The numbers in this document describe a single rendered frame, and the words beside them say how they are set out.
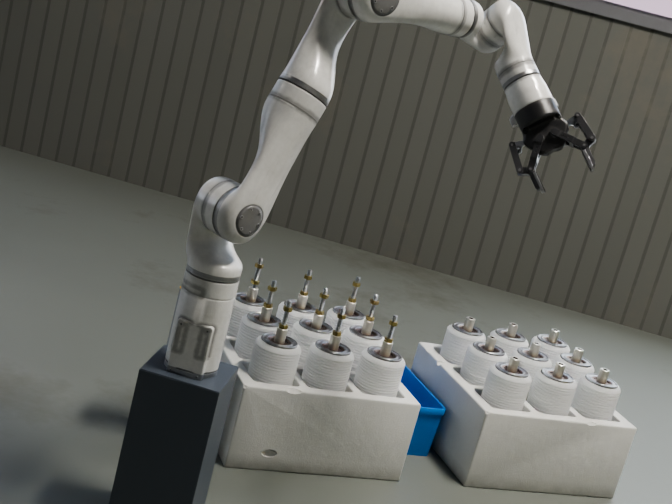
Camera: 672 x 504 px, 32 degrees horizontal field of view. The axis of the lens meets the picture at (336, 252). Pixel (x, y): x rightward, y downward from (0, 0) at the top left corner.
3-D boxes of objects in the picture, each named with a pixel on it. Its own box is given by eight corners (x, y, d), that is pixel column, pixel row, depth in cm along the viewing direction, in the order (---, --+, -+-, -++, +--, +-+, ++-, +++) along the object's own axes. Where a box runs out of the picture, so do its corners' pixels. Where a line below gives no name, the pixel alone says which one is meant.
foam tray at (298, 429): (399, 481, 250) (421, 404, 246) (223, 467, 236) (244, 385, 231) (341, 402, 285) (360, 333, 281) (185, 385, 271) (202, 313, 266)
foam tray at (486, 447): (613, 499, 270) (637, 428, 266) (463, 487, 256) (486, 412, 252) (534, 422, 305) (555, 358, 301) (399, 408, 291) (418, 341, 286)
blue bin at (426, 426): (433, 458, 267) (448, 410, 264) (390, 454, 262) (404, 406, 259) (385, 400, 293) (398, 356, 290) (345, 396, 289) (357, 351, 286)
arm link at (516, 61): (555, 67, 210) (520, 93, 216) (520, -6, 214) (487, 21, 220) (531, 67, 206) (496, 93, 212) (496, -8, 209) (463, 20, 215)
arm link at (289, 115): (305, 88, 188) (267, 73, 194) (218, 235, 186) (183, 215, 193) (337, 114, 194) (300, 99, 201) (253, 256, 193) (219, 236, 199)
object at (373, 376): (347, 439, 247) (369, 360, 242) (335, 419, 255) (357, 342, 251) (390, 445, 250) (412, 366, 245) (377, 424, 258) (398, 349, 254)
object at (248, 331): (254, 411, 248) (274, 332, 244) (215, 395, 251) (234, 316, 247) (273, 399, 257) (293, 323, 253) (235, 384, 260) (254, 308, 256)
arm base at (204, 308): (209, 383, 196) (232, 288, 192) (157, 367, 197) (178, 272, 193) (223, 366, 205) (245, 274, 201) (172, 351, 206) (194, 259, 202)
